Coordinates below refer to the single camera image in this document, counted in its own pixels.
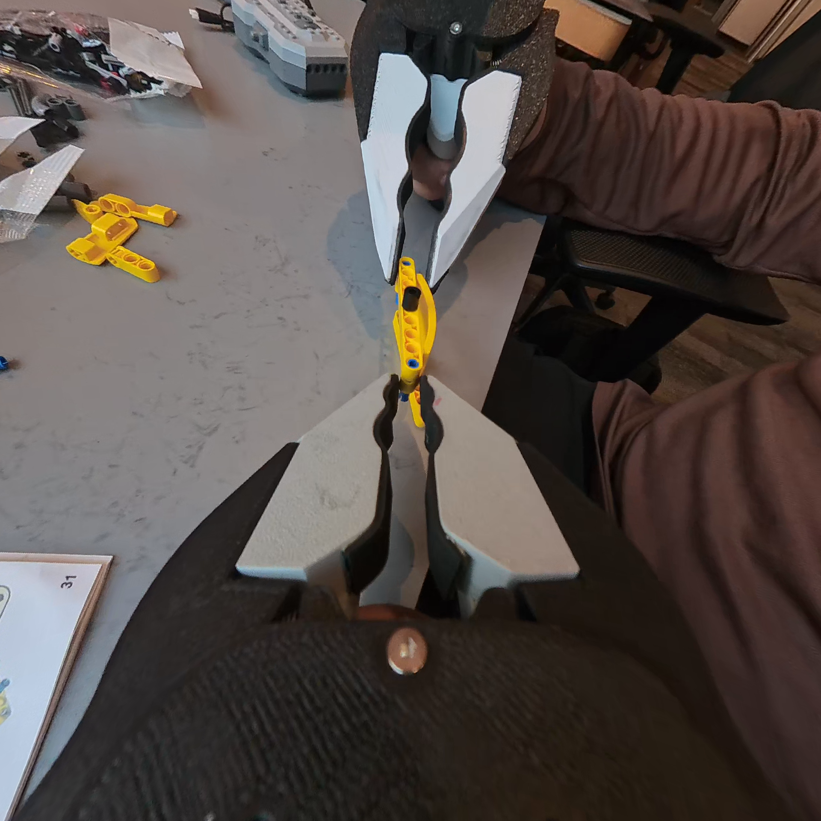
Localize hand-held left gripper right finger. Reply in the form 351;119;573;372
419;375;581;610

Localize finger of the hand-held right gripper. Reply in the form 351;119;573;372
426;71;526;292
361;52;432;286

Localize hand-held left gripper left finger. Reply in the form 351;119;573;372
238;375;396;604

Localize yellow curved panel blue pins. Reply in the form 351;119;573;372
406;274;441;432

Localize yellow beam black pin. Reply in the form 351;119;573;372
393;256;424;388

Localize grey desk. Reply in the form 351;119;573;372
0;0;550;796

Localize grey electronic control box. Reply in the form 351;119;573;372
230;0;351;98

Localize light wooden table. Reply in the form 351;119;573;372
546;0;726;80

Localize black mesh chair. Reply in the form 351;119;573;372
519;216;792;396

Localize short yellow three-hole beam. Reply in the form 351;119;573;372
106;245;162;284

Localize yellow L-shaped piece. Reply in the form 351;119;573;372
66;211;141;268

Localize plastic bag of black parts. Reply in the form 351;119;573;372
0;11;206;106

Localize open white instruction manual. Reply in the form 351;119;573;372
0;551;115;821

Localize loose black connector parts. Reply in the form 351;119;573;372
0;75;87;151

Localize plastic bag of yellow parts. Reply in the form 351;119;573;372
0;116;87;247

